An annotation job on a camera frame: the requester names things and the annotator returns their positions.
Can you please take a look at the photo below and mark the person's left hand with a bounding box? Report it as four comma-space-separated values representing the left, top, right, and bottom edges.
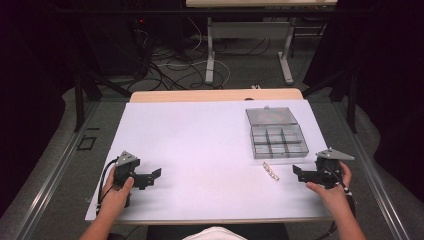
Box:
98, 165, 135, 219

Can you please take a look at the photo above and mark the black metal stand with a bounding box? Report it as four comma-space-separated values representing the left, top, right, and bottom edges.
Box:
300, 64, 360, 135
73, 64, 133, 133

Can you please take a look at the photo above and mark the dark computer tower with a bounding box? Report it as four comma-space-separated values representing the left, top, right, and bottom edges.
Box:
78, 13, 149, 77

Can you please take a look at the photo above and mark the white floor cable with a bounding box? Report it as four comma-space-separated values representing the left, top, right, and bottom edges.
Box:
156, 16, 232, 88

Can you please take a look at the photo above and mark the clear plastic compartment box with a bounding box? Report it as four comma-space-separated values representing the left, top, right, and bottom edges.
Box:
245, 105, 310, 160

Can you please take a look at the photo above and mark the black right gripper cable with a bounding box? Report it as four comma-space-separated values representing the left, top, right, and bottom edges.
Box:
313, 165, 357, 240

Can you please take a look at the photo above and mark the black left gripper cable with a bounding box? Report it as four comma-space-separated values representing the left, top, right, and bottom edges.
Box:
95, 158, 120, 216

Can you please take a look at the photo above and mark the aluminium floor rail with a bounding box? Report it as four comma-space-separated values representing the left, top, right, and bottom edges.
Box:
12, 101, 102, 240
332, 99, 412, 240

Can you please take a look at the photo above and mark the person's right hand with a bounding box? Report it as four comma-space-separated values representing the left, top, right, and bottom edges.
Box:
305, 161, 354, 214

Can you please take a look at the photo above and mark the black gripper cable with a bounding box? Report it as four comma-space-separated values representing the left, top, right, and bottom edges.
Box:
313, 165, 357, 240
95, 158, 120, 216

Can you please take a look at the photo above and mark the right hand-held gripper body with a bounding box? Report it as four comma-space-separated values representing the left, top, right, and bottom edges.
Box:
314, 147, 356, 190

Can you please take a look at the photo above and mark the bundle of black floor cables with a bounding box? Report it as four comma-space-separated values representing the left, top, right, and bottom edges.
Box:
131, 19, 278, 92

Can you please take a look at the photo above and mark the white desk with metal legs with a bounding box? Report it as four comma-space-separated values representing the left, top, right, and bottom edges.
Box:
185, 0, 339, 86

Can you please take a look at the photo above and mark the person's white clothing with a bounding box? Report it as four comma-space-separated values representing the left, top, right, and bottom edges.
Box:
182, 226, 248, 240

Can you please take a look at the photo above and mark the white table mat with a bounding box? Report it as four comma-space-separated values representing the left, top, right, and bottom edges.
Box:
84, 99, 335, 223

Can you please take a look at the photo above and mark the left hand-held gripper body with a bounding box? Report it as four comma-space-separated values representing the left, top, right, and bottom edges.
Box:
112, 150, 141, 208

